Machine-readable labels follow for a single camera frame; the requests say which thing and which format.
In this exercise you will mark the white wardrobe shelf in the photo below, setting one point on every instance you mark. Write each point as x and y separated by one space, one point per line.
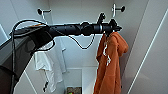
89 80

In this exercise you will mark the white wardrobe door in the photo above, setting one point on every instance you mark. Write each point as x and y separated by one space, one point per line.
150 50
18 10

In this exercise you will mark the black wardrobe hook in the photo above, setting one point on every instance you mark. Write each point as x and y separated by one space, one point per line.
40 11
121 9

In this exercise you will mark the white t-shirt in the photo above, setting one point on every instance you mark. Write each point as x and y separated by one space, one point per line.
50 66

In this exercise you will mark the white wardrobe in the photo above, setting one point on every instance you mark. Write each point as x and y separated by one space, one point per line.
80 56

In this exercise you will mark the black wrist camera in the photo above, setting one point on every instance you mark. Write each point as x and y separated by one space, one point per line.
101 17

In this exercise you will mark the brown storage basket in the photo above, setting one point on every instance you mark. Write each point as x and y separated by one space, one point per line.
74 90

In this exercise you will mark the orange bar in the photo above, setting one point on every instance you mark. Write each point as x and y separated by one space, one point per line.
38 24

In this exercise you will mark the orange hoodie with white print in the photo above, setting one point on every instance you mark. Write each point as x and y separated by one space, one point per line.
111 66

